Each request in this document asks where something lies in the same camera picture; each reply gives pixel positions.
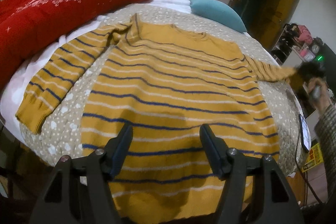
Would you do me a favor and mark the yellow striped knit sweater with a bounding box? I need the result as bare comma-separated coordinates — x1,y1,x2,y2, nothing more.
16,15,295,223

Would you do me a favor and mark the pink clothes pile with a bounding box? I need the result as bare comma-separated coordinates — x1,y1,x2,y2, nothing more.
298,25,313,45

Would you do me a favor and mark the person's right hand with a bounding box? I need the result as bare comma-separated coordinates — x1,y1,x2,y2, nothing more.
308,78,331,116

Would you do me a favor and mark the small alarm clock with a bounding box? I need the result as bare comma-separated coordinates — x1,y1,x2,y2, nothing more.
310,43,321,55

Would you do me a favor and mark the white shelf unit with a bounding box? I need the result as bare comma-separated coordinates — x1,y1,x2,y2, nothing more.
271,40,326,132

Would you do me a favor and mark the smartphone with lit screen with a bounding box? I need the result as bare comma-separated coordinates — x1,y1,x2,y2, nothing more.
298,114,311,153

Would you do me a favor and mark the yellow cardboard box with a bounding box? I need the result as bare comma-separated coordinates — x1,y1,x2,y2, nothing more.
302,143,324,172

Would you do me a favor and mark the dark wooden door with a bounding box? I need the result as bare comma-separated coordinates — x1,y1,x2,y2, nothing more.
232,0,295,50

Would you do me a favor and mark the teal pillow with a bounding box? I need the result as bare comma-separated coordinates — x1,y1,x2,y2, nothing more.
189,0,247,33

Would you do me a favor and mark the red snowflake blanket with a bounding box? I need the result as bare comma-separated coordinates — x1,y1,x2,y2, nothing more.
1,0,149,88

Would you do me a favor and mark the black charging cable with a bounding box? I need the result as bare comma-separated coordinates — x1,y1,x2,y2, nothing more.
294,134,325,205

